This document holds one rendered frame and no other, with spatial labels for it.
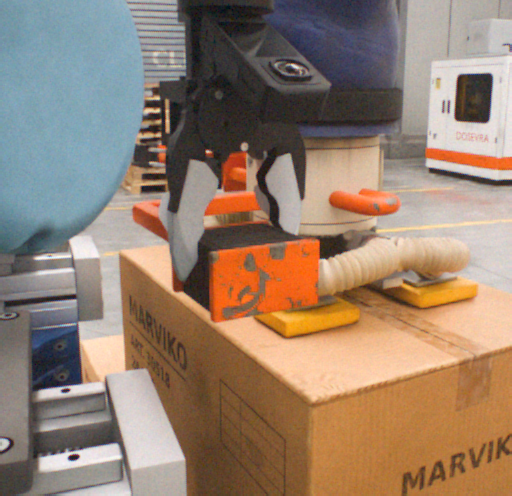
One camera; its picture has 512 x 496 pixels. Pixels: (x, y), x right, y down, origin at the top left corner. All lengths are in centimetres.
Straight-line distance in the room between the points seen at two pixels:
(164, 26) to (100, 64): 999
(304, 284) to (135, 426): 15
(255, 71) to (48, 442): 29
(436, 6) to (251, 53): 1202
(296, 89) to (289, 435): 35
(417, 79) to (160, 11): 487
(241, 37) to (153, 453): 27
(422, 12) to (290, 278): 1183
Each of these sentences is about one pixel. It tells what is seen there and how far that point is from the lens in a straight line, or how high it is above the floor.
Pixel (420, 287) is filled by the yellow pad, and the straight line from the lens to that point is 81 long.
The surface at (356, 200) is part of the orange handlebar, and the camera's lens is 73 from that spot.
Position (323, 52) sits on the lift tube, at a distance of 74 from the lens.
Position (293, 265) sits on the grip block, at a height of 108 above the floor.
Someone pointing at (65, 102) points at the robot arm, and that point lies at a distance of 24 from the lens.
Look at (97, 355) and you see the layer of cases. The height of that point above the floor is 54.
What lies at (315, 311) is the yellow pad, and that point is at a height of 97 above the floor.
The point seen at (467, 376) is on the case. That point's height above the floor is 92.
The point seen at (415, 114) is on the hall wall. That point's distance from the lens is 1214.
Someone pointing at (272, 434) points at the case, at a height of 88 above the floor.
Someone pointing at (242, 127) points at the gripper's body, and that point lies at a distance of 45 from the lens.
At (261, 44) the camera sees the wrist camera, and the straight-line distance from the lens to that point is 42.
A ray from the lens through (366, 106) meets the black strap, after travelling 75.
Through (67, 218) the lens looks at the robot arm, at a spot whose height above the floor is 116.
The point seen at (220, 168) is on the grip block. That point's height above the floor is 108.
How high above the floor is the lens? 121
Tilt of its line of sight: 13 degrees down
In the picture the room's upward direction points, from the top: straight up
